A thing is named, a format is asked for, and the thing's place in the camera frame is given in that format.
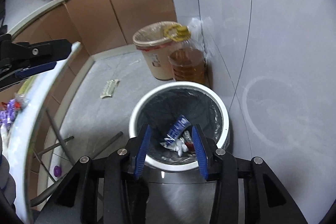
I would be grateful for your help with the white round trash bin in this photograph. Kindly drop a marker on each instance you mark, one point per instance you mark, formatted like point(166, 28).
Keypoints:
point(171, 110)

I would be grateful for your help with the paper scrap on floor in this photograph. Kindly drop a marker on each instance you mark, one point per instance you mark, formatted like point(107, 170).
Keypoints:
point(109, 88)

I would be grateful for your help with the red clear plastic wrapper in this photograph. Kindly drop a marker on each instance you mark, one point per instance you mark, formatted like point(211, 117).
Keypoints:
point(21, 101)

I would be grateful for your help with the beige lined waste basket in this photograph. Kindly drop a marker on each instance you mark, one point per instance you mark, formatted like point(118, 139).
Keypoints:
point(156, 47)

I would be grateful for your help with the blue white snack bag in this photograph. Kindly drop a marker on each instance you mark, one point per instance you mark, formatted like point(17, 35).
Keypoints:
point(176, 131)

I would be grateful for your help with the brown chip bag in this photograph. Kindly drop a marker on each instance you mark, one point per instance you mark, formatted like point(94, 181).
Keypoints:
point(188, 143)

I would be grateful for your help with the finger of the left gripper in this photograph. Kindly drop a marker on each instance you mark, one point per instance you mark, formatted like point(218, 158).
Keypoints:
point(47, 52)
point(39, 67)

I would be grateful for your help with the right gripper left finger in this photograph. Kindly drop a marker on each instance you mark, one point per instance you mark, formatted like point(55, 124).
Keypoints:
point(106, 190)

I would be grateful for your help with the white tissue piece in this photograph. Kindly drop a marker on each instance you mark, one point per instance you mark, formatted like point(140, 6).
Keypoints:
point(178, 146)

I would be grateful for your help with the cooking oil bottle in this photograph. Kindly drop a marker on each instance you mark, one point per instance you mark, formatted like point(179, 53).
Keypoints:
point(187, 60)

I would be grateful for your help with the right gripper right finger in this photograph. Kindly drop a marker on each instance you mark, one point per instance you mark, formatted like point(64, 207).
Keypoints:
point(266, 200)

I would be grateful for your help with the left blue white gloved hand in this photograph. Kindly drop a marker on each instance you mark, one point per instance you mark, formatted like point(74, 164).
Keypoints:
point(7, 183)

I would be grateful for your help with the purple wrapper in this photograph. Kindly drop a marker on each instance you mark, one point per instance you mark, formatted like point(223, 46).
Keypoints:
point(9, 111)

